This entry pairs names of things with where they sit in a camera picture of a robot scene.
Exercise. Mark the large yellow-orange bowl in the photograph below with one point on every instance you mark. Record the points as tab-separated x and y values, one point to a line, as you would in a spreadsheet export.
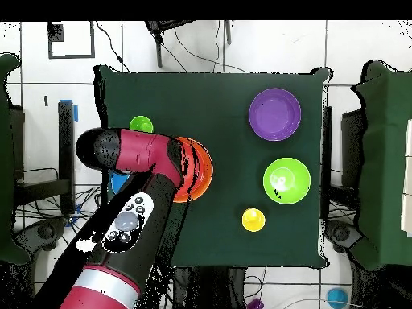
209	170

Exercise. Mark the orange-red shallow bowl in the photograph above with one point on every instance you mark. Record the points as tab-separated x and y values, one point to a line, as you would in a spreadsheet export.
196	173

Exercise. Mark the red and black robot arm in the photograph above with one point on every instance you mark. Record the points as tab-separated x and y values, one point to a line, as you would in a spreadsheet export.
138	151

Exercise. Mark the yellow cup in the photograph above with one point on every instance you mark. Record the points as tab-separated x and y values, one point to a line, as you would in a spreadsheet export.
253	222

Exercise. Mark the green cup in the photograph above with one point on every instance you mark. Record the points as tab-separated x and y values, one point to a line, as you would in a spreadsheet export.
141	124

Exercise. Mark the dark green tablecloth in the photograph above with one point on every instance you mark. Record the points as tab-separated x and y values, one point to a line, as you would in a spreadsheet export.
225	87

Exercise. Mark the purple bowl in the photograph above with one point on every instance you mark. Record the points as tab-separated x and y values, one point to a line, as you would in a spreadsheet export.
274	114

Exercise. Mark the light blue bowl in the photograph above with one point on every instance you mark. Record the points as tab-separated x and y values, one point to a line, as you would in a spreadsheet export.
117	183

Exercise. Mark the green bowl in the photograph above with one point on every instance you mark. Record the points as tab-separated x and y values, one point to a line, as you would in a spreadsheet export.
296	173

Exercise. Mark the purple cup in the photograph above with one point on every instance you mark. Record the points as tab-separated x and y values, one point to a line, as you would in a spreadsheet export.
256	305

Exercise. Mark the green cloth side table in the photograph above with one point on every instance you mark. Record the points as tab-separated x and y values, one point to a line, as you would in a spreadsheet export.
6	161
383	161

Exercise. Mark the blue cup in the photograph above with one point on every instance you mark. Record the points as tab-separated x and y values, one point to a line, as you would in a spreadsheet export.
337	297

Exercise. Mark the black table frame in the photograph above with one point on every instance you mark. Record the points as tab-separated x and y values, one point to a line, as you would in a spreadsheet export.
66	145
352	145

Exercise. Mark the black floor frame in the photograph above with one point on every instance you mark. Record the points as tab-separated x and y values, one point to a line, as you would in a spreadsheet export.
55	32

